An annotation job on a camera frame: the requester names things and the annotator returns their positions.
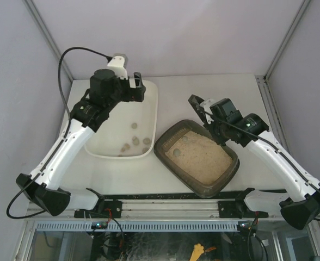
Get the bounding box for dark translucent litter box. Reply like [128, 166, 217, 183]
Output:
[153, 120, 240, 198]

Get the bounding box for white plastic bin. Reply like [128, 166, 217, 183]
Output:
[84, 80, 158, 159]

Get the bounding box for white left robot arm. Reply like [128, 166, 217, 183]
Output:
[16, 69, 146, 216]

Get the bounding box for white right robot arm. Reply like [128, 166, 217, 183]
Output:
[188, 95, 320, 230]

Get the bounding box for yellow paw shaped object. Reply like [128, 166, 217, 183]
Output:
[189, 244, 205, 261]

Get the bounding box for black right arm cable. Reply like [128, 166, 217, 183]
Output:
[203, 108, 320, 223]

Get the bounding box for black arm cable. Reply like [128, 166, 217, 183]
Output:
[203, 108, 320, 223]
[57, 47, 113, 117]

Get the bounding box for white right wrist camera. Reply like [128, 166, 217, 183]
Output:
[199, 99, 216, 124]

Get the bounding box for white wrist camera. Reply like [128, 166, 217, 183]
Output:
[107, 54, 128, 80]
[199, 99, 216, 124]

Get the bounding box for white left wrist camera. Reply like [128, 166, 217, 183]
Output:
[107, 54, 128, 80]

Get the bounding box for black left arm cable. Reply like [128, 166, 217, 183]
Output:
[57, 47, 113, 117]

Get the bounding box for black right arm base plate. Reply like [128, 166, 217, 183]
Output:
[218, 201, 269, 219]

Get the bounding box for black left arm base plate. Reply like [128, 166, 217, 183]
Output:
[74, 199, 122, 219]

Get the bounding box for aluminium front frame rail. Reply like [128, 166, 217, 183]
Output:
[34, 198, 282, 221]

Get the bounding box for grey slotted cable duct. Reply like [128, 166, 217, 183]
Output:
[35, 220, 238, 232]

